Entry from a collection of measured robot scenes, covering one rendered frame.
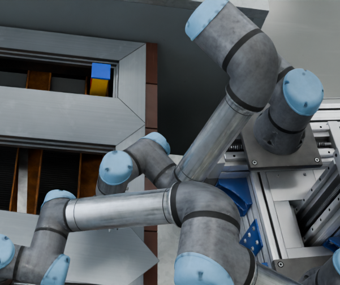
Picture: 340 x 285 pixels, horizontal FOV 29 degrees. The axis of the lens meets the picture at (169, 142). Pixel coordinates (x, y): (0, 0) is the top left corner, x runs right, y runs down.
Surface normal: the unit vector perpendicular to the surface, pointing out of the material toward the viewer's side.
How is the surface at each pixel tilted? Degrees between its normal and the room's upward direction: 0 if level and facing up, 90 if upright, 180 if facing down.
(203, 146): 68
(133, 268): 0
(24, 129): 0
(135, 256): 0
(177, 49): 90
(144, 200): 36
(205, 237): 18
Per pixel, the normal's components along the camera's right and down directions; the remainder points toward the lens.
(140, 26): 0.01, 0.84
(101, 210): -0.45, -0.17
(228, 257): 0.61, -0.37
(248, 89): -0.31, 0.46
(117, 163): 0.18, -0.53
